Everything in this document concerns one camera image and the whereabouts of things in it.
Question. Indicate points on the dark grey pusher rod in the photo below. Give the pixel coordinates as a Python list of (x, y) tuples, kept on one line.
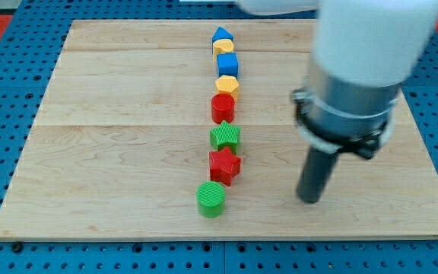
[(316, 172)]

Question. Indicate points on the green star block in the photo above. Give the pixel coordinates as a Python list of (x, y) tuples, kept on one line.
[(225, 135)]

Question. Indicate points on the yellow cylinder block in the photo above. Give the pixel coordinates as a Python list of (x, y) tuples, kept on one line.
[(222, 46)]

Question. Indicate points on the yellow hexagon block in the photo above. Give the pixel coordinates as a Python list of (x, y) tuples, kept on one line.
[(227, 84)]

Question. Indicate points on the red star block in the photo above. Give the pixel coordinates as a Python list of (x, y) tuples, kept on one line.
[(224, 165)]

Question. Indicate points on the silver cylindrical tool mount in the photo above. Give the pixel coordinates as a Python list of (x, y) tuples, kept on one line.
[(338, 116)]

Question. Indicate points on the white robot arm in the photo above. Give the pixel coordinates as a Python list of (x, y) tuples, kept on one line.
[(363, 50)]

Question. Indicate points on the light wooden board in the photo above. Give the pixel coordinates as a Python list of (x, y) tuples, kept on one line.
[(120, 145)]

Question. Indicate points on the blue cube block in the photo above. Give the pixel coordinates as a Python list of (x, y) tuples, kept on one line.
[(227, 64)]

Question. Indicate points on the green cylinder block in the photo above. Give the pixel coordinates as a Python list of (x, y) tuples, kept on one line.
[(210, 198)]

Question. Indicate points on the blue triangle block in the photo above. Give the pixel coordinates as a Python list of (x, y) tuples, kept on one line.
[(221, 33)]

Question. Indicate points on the red cylinder block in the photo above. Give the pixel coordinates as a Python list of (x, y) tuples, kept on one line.
[(222, 108)]

